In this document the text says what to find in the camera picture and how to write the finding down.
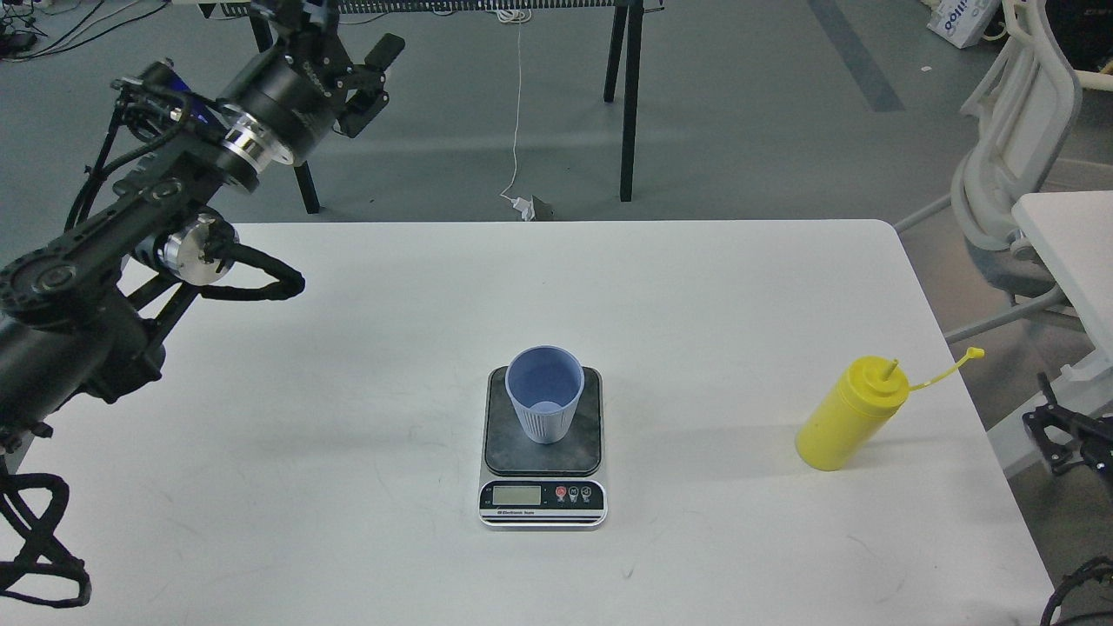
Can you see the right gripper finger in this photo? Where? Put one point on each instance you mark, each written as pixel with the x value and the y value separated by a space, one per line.
pixel 1066 438

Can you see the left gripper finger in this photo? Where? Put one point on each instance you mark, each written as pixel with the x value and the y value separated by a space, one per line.
pixel 306 37
pixel 365 83

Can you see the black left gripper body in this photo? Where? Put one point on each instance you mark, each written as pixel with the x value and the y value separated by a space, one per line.
pixel 284 102

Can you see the yellow squeeze bottle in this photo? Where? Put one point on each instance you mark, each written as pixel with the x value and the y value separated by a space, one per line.
pixel 865 396

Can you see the blue plastic cup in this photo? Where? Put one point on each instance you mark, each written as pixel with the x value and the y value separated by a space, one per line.
pixel 544 384

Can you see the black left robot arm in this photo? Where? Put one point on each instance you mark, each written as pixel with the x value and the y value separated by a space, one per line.
pixel 88 313

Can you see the digital kitchen scale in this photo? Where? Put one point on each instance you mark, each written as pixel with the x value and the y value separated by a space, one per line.
pixel 527 485

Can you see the white power adapter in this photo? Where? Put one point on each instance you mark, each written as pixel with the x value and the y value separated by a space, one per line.
pixel 533 209

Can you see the white side table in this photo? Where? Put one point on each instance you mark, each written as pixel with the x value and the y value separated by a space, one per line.
pixel 1072 232

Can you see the white office chair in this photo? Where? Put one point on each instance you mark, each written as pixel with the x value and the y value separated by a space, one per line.
pixel 1025 107

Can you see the white printed bag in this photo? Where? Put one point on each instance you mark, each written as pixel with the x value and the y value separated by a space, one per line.
pixel 961 23

